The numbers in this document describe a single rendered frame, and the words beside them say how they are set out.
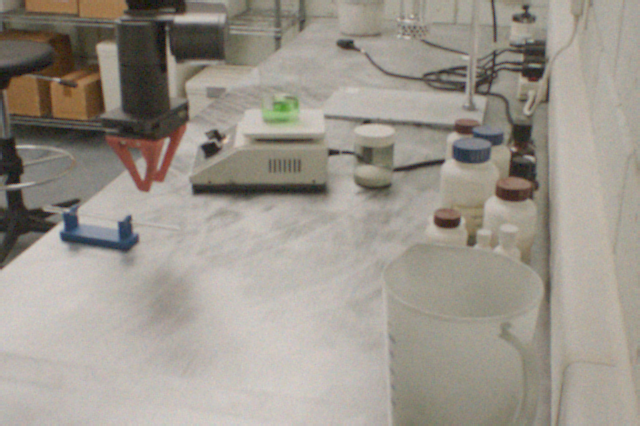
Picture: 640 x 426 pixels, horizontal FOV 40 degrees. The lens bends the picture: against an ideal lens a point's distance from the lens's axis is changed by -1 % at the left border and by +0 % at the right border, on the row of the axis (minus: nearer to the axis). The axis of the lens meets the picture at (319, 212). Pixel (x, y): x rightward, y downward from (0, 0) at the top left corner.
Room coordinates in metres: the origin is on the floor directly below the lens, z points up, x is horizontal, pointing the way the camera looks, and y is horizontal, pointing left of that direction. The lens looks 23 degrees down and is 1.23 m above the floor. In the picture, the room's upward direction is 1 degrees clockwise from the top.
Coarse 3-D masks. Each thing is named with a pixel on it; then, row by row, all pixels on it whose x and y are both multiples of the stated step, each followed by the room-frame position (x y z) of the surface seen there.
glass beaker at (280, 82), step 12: (264, 72) 1.24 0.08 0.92; (276, 72) 1.23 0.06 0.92; (288, 72) 1.23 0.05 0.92; (300, 72) 1.26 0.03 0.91; (264, 84) 1.24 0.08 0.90; (276, 84) 1.23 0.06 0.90; (288, 84) 1.24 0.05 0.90; (300, 84) 1.26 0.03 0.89; (264, 96) 1.24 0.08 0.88; (276, 96) 1.23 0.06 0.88; (288, 96) 1.24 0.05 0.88; (300, 96) 1.26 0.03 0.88; (264, 108) 1.24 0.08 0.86; (276, 108) 1.23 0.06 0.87; (288, 108) 1.24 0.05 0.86; (300, 108) 1.26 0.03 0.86; (264, 120) 1.24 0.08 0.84; (276, 120) 1.23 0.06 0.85; (288, 120) 1.24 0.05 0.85
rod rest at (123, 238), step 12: (72, 216) 1.04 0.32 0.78; (72, 228) 1.04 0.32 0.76; (84, 228) 1.04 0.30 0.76; (96, 228) 1.04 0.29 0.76; (108, 228) 1.04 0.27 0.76; (120, 228) 1.00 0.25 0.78; (132, 228) 1.03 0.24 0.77; (84, 240) 1.02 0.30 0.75; (96, 240) 1.01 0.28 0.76; (108, 240) 1.01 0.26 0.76; (120, 240) 1.00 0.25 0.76; (132, 240) 1.01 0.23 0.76
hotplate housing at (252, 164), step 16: (240, 128) 1.29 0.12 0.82; (240, 144) 1.21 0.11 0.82; (256, 144) 1.20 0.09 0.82; (272, 144) 1.21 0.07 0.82; (288, 144) 1.21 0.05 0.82; (304, 144) 1.21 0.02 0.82; (320, 144) 1.21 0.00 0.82; (224, 160) 1.20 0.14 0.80; (240, 160) 1.20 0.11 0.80; (256, 160) 1.20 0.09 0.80; (272, 160) 1.20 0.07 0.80; (288, 160) 1.20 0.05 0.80; (304, 160) 1.20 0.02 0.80; (320, 160) 1.20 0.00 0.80; (192, 176) 1.19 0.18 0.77; (208, 176) 1.20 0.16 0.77; (224, 176) 1.20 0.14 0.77; (240, 176) 1.20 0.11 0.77; (256, 176) 1.20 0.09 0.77; (272, 176) 1.20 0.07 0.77; (288, 176) 1.20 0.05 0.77; (304, 176) 1.20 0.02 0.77; (320, 176) 1.20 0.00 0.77
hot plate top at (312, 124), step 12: (252, 120) 1.26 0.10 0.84; (300, 120) 1.26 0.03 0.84; (312, 120) 1.26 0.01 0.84; (324, 120) 1.27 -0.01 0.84; (252, 132) 1.20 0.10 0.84; (264, 132) 1.21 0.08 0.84; (276, 132) 1.21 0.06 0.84; (288, 132) 1.21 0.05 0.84; (300, 132) 1.21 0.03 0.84; (312, 132) 1.21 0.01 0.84; (324, 132) 1.21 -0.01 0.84
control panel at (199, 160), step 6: (234, 126) 1.31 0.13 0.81; (222, 132) 1.31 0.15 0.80; (228, 132) 1.30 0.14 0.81; (234, 132) 1.28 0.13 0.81; (228, 138) 1.26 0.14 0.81; (234, 138) 1.24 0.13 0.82; (222, 144) 1.25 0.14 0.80; (228, 144) 1.23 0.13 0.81; (234, 144) 1.22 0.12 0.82; (198, 150) 1.29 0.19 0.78; (222, 150) 1.22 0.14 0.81; (198, 156) 1.25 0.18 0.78; (216, 156) 1.20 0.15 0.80; (198, 162) 1.22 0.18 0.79; (204, 162) 1.21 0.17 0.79; (192, 168) 1.21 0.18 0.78
